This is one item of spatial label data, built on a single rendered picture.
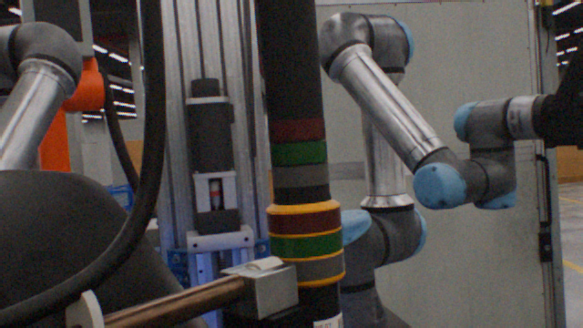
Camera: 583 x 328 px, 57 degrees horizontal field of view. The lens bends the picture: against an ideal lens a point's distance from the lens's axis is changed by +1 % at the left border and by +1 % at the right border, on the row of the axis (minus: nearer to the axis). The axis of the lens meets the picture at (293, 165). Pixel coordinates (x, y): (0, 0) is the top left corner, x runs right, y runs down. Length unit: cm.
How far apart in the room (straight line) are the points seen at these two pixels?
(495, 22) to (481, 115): 156
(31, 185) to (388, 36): 88
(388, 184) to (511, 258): 148
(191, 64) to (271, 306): 95
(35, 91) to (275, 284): 74
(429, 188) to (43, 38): 70
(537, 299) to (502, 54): 109
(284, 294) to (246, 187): 91
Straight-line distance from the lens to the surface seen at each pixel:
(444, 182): 86
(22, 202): 37
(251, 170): 121
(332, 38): 106
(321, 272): 30
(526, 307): 267
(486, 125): 98
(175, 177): 118
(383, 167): 115
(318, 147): 30
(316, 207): 30
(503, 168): 99
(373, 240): 110
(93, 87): 433
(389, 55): 115
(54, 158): 436
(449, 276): 244
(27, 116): 94
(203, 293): 26
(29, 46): 105
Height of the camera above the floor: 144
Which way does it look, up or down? 3 degrees down
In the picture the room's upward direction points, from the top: 5 degrees counter-clockwise
